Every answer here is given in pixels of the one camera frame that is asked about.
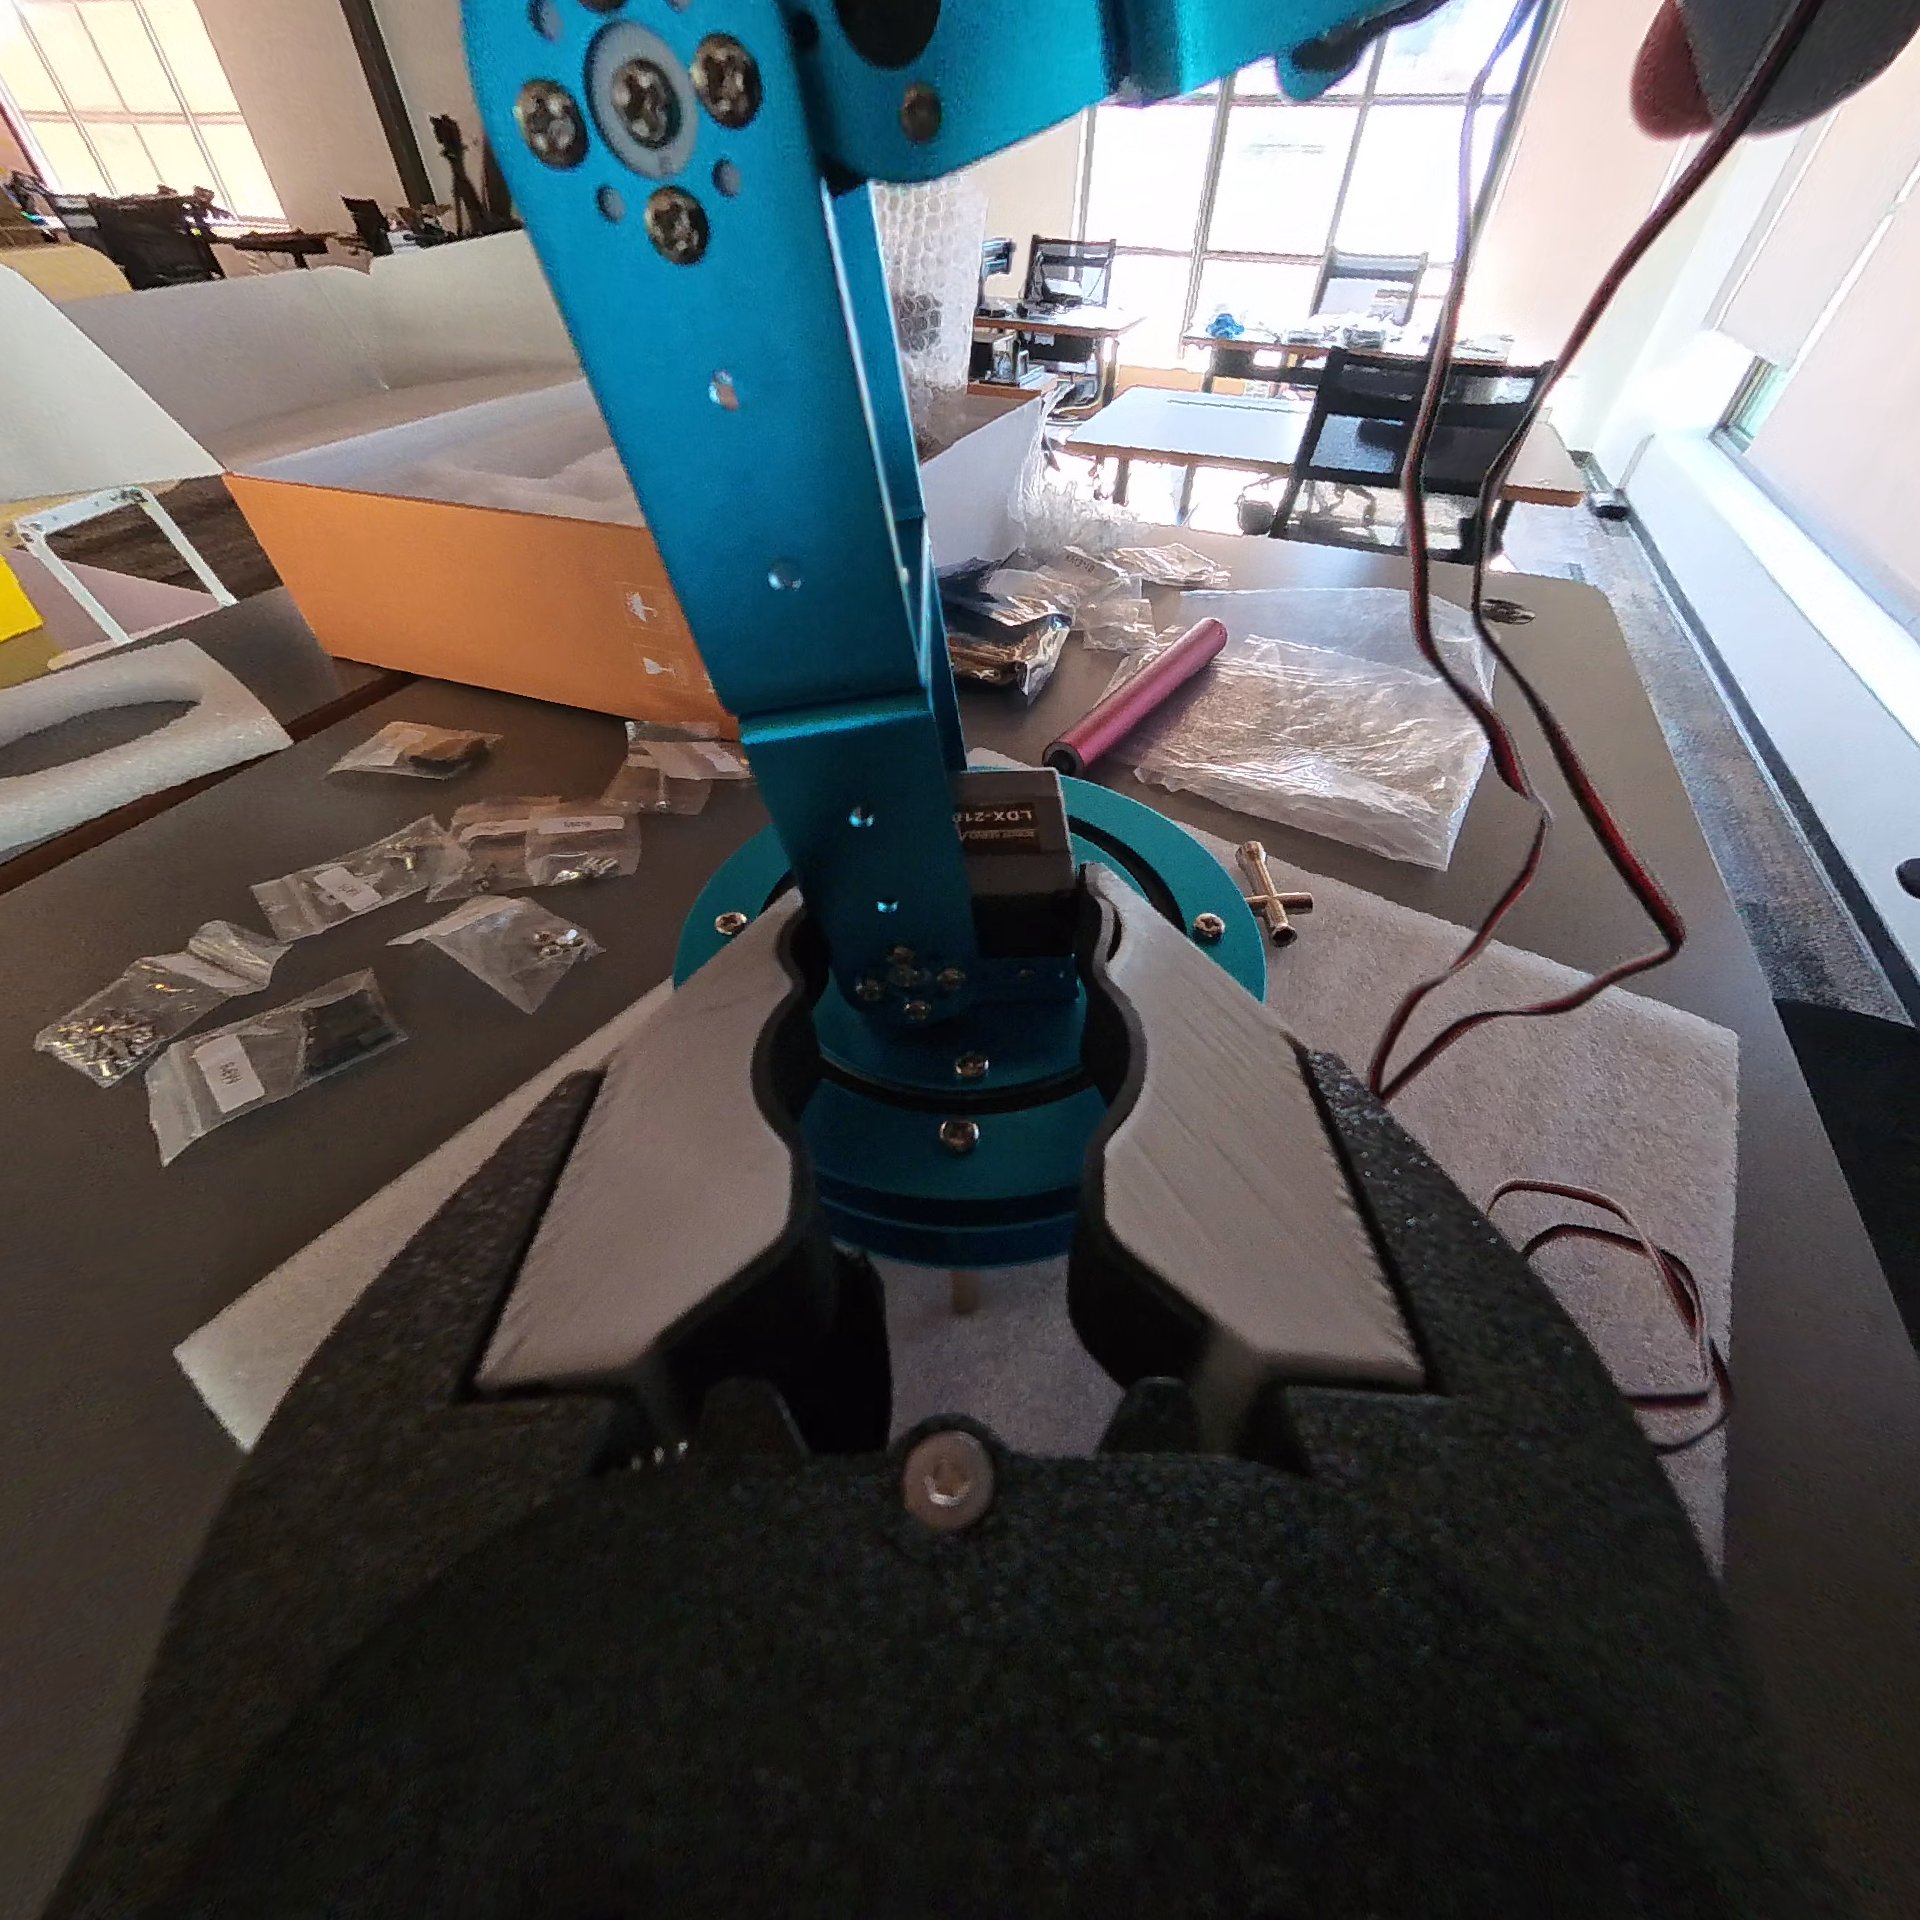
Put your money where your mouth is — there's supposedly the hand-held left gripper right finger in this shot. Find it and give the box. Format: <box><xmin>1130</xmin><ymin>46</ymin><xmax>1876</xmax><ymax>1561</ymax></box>
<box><xmin>1070</xmin><ymin>895</ymin><xmax>1423</xmax><ymax>1391</ymax></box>

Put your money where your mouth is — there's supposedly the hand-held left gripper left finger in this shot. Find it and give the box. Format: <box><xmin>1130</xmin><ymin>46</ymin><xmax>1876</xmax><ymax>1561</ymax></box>
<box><xmin>481</xmin><ymin>913</ymin><xmax>824</xmax><ymax>1391</ymax></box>

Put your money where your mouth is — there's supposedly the red electric screwdriver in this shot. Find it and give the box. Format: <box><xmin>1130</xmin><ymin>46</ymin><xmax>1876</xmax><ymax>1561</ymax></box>
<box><xmin>1044</xmin><ymin>616</ymin><xmax>1231</xmax><ymax>773</ymax></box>

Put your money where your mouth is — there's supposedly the blue toy robot arm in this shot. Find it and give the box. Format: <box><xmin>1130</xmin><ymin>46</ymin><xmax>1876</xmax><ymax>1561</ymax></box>
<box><xmin>457</xmin><ymin>0</ymin><xmax>1360</xmax><ymax>1319</ymax></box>

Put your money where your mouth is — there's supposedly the white foam sheet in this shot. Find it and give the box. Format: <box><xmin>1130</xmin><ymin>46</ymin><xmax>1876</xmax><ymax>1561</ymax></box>
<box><xmin>171</xmin><ymin>746</ymin><xmax>1745</xmax><ymax>1573</ymax></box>

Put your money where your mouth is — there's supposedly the metal cross wrench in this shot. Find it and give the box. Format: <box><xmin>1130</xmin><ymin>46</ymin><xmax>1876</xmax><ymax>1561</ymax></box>
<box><xmin>1233</xmin><ymin>841</ymin><xmax>1320</xmax><ymax>950</ymax></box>

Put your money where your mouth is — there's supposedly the group of small parts bags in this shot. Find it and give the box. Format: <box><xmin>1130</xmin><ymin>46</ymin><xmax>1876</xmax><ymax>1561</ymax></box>
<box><xmin>36</xmin><ymin>538</ymin><xmax>1234</xmax><ymax>1168</ymax></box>

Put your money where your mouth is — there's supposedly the large clear plastic bag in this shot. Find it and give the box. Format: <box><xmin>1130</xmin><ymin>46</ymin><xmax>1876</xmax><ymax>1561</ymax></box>
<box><xmin>1132</xmin><ymin>588</ymin><xmax>1504</xmax><ymax>872</ymax></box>

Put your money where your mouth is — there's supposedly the large grid window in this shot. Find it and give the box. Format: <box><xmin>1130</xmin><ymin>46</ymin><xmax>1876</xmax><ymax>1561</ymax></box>
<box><xmin>1076</xmin><ymin>28</ymin><xmax>1544</xmax><ymax>378</ymax></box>
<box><xmin>0</xmin><ymin>0</ymin><xmax>290</xmax><ymax>230</ymax></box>

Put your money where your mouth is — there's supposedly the black office chair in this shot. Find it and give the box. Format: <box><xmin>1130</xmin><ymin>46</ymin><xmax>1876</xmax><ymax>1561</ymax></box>
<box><xmin>1272</xmin><ymin>352</ymin><xmax>1558</xmax><ymax>543</ymax></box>
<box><xmin>87</xmin><ymin>191</ymin><xmax>231</xmax><ymax>289</ymax></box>

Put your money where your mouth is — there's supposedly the silver antistatic bag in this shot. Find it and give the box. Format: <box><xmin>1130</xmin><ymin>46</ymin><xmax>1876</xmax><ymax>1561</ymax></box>
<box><xmin>942</xmin><ymin>575</ymin><xmax>1076</xmax><ymax>702</ymax></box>

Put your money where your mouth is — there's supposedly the dark green office chair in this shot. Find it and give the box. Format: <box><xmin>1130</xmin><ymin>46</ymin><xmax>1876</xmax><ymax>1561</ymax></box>
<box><xmin>1770</xmin><ymin>996</ymin><xmax>1920</xmax><ymax>1508</ymax></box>

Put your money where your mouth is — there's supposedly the orange white cardboard box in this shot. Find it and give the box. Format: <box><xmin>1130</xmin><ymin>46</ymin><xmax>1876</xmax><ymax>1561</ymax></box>
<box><xmin>59</xmin><ymin>223</ymin><xmax>1051</xmax><ymax>740</ymax></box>

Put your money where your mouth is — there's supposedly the light wooden table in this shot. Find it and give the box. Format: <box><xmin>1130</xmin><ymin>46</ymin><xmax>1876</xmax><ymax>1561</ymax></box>
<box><xmin>1057</xmin><ymin>384</ymin><xmax>1588</xmax><ymax>511</ymax></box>

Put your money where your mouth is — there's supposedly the bubble wrap roll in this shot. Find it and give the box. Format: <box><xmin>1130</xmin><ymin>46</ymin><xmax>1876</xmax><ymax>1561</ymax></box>
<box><xmin>876</xmin><ymin>169</ymin><xmax>994</xmax><ymax>448</ymax></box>

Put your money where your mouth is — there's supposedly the black tripod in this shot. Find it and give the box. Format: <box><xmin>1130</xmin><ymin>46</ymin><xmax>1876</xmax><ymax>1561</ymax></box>
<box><xmin>425</xmin><ymin>114</ymin><xmax>488</xmax><ymax>234</ymax></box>

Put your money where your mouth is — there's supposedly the white foam ring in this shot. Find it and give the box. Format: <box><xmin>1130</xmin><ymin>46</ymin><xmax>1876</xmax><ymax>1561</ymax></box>
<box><xmin>0</xmin><ymin>637</ymin><xmax>298</xmax><ymax>866</ymax></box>

